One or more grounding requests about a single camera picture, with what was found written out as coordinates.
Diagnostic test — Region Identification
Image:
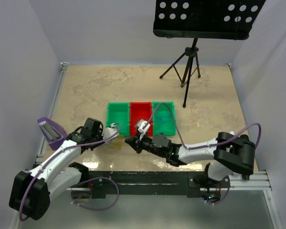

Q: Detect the green plastic bin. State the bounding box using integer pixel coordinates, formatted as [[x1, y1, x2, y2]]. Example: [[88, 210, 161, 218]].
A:
[[106, 103, 130, 137], [152, 101, 176, 136]]

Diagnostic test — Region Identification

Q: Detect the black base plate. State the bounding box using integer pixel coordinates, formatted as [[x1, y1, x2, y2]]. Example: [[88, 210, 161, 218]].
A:
[[61, 170, 232, 199]]

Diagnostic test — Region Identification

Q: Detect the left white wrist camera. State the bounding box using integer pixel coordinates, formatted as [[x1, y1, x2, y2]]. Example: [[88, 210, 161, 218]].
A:
[[102, 123, 119, 142]]

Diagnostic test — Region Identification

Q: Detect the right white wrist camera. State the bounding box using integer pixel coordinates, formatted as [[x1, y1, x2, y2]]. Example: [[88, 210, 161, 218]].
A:
[[135, 119, 151, 134]]

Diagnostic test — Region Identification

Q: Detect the red plastic bin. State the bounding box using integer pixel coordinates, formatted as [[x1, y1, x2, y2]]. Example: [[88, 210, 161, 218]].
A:
[[129, 101, 154, 137]]

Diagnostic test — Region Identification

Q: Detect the purple holder block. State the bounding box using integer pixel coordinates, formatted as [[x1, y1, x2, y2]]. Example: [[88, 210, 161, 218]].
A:
[[37, 117, 67, 151]]

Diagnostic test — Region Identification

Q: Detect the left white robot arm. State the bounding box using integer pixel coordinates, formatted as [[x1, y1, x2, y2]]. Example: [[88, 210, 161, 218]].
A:
[[9, 118, 103, 220]]

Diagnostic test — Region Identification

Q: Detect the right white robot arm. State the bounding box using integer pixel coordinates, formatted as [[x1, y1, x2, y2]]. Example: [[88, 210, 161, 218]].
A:
[[125, 132, 256, 187]]

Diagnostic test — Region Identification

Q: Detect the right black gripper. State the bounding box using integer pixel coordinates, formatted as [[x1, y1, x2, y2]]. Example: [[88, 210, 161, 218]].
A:
[[125, 131, 166, 158]]

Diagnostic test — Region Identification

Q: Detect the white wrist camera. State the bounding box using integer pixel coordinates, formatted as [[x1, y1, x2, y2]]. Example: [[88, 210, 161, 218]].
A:
[[102, 123, 119, 142], [135, 119, 151, 134]]

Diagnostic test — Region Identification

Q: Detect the black music stand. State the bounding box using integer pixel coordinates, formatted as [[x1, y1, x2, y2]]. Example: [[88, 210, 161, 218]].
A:
[[153, 0, 267, 108]]

